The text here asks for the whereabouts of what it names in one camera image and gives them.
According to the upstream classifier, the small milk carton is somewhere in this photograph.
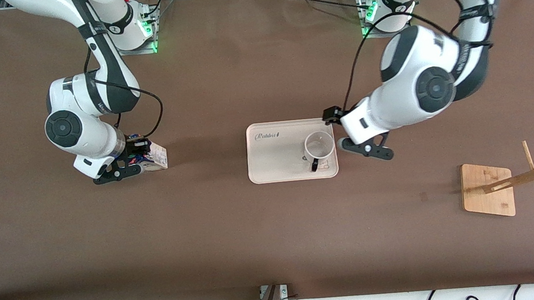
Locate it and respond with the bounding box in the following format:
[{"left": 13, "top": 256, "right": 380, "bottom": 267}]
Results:
[{"left": 143, "top": 139, "right": 169, "bottom": 172}]

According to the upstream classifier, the white cup black handle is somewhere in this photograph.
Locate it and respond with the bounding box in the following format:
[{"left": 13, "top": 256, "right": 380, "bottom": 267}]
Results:
[{"left": 303, "top": 130, "right": 338, "bottom": 173}]

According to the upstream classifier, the wooden cup rack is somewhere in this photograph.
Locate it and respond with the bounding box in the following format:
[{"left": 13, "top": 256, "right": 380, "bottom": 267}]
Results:
[{"left": 458, "top": 140, "right": 534, "bottom": 221}]

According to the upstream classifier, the cream tray bear print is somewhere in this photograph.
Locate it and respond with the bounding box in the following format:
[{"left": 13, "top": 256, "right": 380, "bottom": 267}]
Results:
[{"left": 244, "top": 117, "right": 340, "bottom": 185}]

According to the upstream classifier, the brown table mat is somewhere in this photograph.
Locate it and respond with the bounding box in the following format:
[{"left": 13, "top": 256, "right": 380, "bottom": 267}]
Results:
[{"left": 0, "top": 0, "right": 534, "bottom": 300}]

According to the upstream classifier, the black cable connector block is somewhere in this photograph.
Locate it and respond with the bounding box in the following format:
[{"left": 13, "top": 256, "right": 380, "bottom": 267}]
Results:
[
  {"left": 322, "top": 106, "right": 345, "bottom": 127},
  {"left": 126, "top": 133, "right": 151, "bottom": 154}
]

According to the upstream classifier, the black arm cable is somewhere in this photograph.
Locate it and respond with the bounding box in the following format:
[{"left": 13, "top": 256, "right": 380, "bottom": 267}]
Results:
[
  {"left": 333, "top": 0, "right": 502, "bottom": 112},
  {"left": 78, "top": 15, "right": 166, "bottom": 143}
]

